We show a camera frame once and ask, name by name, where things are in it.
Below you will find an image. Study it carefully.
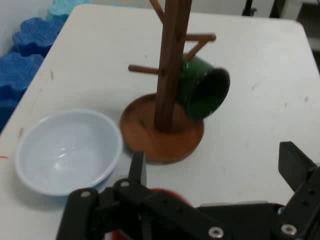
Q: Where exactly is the brown wooden mug tree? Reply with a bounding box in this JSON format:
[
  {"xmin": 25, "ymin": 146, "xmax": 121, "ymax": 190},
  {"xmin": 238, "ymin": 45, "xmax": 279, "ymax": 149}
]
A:
[{"xmin": 119, "ymin": 0, "xmax": 217, "ymax": 166}]

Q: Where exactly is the red mug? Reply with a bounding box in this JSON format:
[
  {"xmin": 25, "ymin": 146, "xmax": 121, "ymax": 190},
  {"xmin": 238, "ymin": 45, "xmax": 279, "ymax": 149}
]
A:
[{"xmin": 109, "ymin": 187, "xmax": 193, "ymax": 240}]

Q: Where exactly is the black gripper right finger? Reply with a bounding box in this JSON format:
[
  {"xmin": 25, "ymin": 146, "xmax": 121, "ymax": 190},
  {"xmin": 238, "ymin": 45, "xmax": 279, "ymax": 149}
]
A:
[{"xmin": 272, "ymin": 141, "xmax": 320, "ymax": 240}]

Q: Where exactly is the dark green mug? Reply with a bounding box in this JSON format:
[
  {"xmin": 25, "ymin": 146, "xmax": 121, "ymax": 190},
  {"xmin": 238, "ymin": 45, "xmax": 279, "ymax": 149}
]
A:
[{"xmin": 176, "ymin": 53, "xmax": 231, "ymax": 121}]

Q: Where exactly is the light blue bowl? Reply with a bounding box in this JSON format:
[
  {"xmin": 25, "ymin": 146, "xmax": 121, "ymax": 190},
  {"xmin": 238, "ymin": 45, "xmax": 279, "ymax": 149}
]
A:
[{"xmin": 14, "ymin": 108, "xmax": 124, "ymax": 201}]

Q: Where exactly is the cyan foam mat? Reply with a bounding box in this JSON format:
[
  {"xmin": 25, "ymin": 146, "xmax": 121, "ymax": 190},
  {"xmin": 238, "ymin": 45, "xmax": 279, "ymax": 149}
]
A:
[{"xmin": 46, "ymin": 0, "xmax": 94, "ymax": 23}]

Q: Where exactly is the blue foam mat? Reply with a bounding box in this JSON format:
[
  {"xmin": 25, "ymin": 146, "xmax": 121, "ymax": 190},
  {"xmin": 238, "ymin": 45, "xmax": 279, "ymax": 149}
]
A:
[
  {"xmin": 12, "ymin": 16, "xmax": 65, "ymax": 58},
  {"xmin": 0, "ymin": 52, "xmax": 45, "ymax": 133}
]

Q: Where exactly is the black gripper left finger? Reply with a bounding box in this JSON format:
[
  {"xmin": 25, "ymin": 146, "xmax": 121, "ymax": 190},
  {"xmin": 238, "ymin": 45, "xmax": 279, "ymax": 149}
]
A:
[{"xmin": 56, "ymin": 151, "xmax": 231, "ymax": 240}]

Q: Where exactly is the black tripod stand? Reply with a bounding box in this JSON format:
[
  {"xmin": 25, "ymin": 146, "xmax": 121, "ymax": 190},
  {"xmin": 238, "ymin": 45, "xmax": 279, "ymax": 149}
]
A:
[{"xmin": 241, "ymin": 0, "xmax": 258, "ymax": 16}]

